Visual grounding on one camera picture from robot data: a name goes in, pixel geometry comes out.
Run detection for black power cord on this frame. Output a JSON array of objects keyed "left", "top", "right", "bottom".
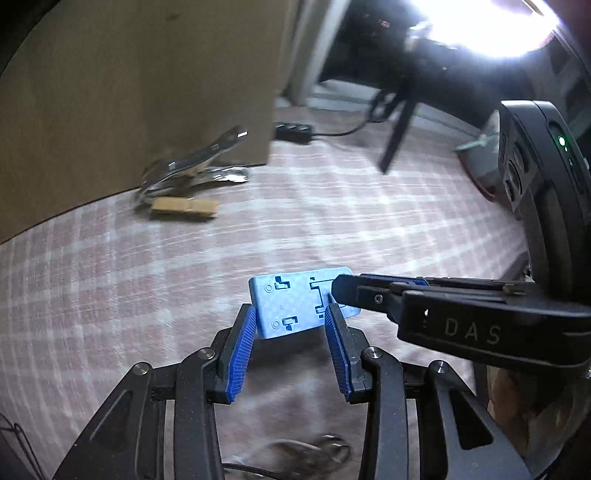
[{"left": 311, "top": 87, "right": 408, "bottom": 139}]

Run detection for wooden clothespin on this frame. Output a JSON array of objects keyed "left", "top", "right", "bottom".
[{"left": 150, "top": 197, "right": 218, "bottom": 219}]

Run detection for black power strip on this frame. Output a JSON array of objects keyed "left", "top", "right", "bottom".
[{"left": 274, "top": 122, "right": 315, "bottom": 145}]

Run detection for large metal spring clamp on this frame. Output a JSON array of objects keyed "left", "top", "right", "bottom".
[{"left": 135, "top": 126, "right": 250, "bottom": 205}]

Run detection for brown cardboard box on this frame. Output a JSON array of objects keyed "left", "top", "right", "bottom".
[{"left": 1, "top": 1, "right": 294, "bottom": 239}]

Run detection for person's hand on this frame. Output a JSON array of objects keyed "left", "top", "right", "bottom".
[{"left": 487, "top": 367, "right": 590, "bottom": 478}]

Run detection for black table leg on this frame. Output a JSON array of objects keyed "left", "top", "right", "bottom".
[{"left": 379, "top": 94, "right": 418, "bottom": 174}]

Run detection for black camera module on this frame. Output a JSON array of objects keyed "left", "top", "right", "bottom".
[{"left": 498, "top": 100, "right": 590, "bottom": 303}]

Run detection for blue plastic phone stand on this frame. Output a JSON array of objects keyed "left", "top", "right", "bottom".
[{"left": 249, "top": 267, "right": 353, "bottom": 340}]

